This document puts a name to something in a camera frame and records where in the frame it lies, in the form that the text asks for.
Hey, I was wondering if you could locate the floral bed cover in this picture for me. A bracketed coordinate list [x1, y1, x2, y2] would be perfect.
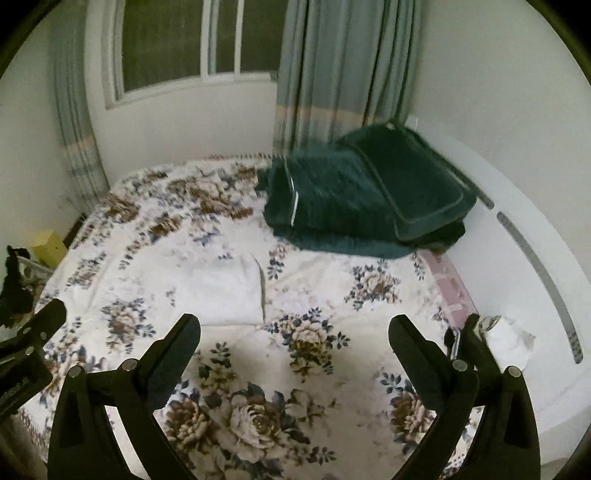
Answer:
[19, 158, 449, 479]

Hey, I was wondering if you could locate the dark green pillow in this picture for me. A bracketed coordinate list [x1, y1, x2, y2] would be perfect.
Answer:
[338, 121, 477, 250]

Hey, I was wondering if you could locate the blue striped curtain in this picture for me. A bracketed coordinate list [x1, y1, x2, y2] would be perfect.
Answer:
[273, 0, 423, 155]
[49, 1, 109, 214]

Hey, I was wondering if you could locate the blue striped curtain right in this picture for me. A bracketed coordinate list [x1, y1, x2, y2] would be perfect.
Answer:
[273, 0, 423, 155]

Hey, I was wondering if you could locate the white framed window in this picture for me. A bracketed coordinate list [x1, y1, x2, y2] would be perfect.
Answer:
[98, 0, 287, 109]

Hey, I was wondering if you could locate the yellow box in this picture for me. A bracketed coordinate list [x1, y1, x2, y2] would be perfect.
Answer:
[31, 230, 68, 269]

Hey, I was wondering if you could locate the white knit garment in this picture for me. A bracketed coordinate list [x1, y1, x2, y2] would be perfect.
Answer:
[174, 255, 264, 326]

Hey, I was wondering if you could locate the black and white clothing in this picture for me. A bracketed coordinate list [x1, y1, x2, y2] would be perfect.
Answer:
[1, 245, 33, 328]

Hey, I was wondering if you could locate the white curved headboard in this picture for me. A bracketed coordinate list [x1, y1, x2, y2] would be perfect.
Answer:
[406, 116, 590, 463]

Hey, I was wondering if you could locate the dark green folded blanket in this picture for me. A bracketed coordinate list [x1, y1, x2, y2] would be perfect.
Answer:
[256, 145, 445, 259]

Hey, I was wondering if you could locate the blue striped curtain left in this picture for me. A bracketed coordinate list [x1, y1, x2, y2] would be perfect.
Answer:
[49, 1, 109, 214]

